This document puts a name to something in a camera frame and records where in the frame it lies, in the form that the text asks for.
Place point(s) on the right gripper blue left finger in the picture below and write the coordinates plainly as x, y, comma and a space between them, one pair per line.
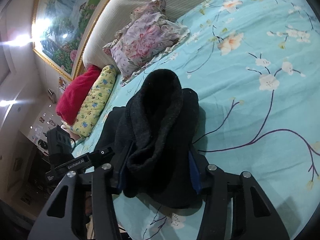
120, 180

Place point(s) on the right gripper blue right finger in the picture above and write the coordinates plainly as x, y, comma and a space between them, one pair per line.
194, 174

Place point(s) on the black pants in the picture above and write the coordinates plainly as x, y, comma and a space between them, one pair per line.
159, 121

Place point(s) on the yellow cartoon print pillow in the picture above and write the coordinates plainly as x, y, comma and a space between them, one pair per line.
94, 103

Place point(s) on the red blanket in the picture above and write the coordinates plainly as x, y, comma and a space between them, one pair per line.
74, 95

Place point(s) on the purple floral pillow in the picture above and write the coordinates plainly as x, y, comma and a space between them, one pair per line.
148, 37

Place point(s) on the light blue floral bedsheet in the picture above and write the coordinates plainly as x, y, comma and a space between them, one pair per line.
255, 67

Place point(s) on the gold framed landscape painting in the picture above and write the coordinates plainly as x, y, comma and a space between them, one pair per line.
60, 30

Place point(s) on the white ribbed headboard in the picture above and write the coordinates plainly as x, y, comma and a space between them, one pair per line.
119, 13

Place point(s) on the black tracking camera box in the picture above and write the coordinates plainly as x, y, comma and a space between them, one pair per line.
59, 144

